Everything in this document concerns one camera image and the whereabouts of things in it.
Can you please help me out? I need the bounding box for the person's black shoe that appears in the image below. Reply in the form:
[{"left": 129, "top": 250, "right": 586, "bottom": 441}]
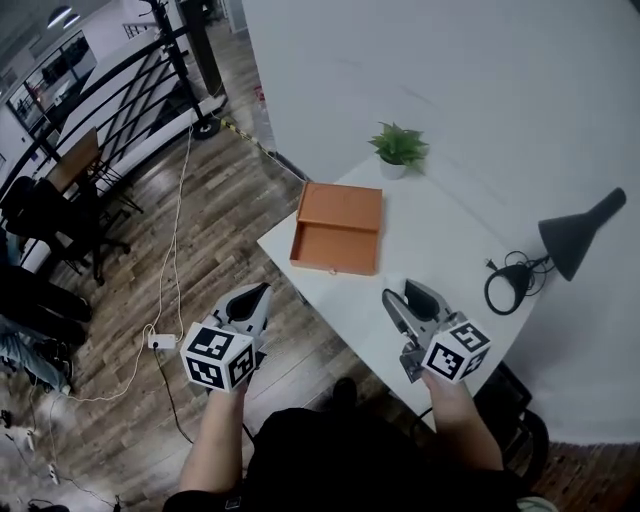
[{"left": 331, "top": 376, "right": 359, "bottom": 409}]

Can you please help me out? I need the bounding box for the black coat stand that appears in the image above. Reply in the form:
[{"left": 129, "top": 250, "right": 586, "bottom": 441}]
[{"left": 139, "top": 0, "right": 222, "bottom": 142}]

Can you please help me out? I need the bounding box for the black chair under table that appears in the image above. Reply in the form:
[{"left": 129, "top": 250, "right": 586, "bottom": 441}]
[{"left": 471, "top": 359, "right": 552, "bottom": 494}]

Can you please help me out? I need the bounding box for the clear water bottle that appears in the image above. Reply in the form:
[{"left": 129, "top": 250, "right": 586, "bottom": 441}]
[{"left": 251, "top": 84, "right": 274, "bottom": 151}]

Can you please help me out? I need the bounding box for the brown wooden table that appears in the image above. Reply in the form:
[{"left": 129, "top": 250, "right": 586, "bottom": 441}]
[{"left": 44, "top": 126, "right": 104, "bottom": 194}]

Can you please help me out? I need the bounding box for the black desk lamp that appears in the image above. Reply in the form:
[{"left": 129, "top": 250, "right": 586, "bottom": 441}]
[{"left": 483, "top": 186, "right": 628, "bottom": 317}]

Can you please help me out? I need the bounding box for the person's right forearm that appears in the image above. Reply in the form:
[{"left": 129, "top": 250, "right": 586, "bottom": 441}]
[{"left": 421, "top": 371, "right": 504, "bottom": 474}]

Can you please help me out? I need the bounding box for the person's black clothing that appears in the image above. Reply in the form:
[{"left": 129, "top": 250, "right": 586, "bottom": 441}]
[{"left": 169, "top": 406, "right": 532, "bottom": 512}]

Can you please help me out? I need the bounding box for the yellow black cable cover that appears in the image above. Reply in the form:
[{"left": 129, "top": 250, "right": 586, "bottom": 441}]
[{"left": 218, "top": 114, "right": 264, "bottom": 149}]

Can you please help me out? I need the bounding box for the black metal railing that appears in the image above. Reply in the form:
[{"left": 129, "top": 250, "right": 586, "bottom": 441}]
[{"left": 0, "top": 24, "right": 201, "bottom": 201}]

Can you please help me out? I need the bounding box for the white power cable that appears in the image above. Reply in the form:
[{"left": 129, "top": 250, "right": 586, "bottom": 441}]
[{"left": 59, "top": 122, "right": 196, "bottom": 404}]

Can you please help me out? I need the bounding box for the person's left forearm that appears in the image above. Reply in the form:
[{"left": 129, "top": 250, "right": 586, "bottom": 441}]
[{"left": 176, "top": 381, "right": 249, "bottom": 494}]

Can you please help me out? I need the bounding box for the black power cable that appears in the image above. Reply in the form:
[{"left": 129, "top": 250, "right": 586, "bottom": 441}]
[{"left": 155, "top": 349, "right": 196, "bottom": 446}]

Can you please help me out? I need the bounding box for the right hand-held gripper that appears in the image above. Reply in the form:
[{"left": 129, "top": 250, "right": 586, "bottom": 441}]
[{"left": 381, "top": 279, "right": 492, "bottom": 385}]

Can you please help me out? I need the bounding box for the small green potted plant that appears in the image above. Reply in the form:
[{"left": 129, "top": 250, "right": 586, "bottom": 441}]
[{"left": 367, "top": 120, "right": 431, "bottom": 182}]

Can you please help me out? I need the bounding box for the orange drawer box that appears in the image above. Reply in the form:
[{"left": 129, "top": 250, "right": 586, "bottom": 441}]
[{"left": 289, "top": 180, "right": 385, "bottom": 278}]

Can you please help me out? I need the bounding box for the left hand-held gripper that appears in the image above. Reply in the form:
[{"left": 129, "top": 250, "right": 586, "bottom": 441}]
[{"left": 179, "top": 282, "right": 275, "bottom": 395}]

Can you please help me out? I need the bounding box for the black office chair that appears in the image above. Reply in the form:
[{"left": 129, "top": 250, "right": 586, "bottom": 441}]
[{"left": 0, "top": 174, "right": 133, "bottom": 288}]

